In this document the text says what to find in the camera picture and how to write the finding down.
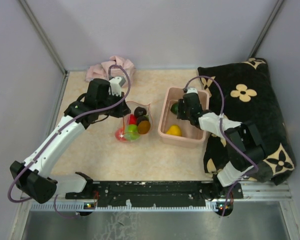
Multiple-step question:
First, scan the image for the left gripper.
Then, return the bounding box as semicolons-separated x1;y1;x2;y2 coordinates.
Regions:
97;90;131;118

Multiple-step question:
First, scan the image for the dark green avocado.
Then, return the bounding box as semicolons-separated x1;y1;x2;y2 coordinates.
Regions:
170;102;179;115

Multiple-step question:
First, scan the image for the dark plum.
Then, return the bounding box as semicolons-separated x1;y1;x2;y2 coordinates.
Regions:
136;115;149;126
133;106;147;118

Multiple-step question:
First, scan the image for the clear zip top bag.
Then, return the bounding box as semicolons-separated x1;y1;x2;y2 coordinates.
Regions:
114;101;154;143

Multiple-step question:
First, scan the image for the small red apple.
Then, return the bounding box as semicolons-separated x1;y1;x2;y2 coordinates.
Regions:
114;127;127;142

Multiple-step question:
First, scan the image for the green apple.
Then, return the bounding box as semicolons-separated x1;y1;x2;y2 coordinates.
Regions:
124;124;140;141

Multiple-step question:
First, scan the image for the yellow pear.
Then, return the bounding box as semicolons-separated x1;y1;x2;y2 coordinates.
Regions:
166;124;183;137

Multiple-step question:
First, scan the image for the brown kiwi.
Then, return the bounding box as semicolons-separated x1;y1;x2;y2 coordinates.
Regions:
137;120;151;135

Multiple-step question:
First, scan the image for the large red apple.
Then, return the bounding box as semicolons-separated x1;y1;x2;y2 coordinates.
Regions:
128;114;137;125

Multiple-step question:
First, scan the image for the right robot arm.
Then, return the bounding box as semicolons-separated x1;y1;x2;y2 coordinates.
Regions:
177;92;266;198

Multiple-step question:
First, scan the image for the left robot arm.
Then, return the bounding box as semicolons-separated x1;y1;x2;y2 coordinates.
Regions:
10;76;131;204

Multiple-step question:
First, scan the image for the pink crumpled cloth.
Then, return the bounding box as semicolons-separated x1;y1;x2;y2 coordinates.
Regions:
85;55;136;85

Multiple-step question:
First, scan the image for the black floral cushion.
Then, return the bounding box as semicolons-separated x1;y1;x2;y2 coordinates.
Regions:
197;57;297;186

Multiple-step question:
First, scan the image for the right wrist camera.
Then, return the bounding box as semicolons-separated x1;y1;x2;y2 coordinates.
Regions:
183;87;198;94

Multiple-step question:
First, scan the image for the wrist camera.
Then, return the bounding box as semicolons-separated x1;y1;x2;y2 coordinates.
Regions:
109;76;126;97
183;87;198;94

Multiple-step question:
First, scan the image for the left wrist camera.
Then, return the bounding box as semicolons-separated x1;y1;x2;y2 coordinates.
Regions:
109;76;126;97

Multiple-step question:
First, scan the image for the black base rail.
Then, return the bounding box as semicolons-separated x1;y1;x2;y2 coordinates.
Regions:
65;181;229;208

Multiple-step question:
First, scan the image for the right metal frame post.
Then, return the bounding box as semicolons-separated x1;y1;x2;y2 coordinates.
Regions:
248;0;286;59

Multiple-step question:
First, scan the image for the metal frame post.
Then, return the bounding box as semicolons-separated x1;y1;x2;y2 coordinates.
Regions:
17;0;67;75
248;0;286;59

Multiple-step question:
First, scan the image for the left metal frame post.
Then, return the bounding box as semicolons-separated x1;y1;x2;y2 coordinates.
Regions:
17;0;67;75

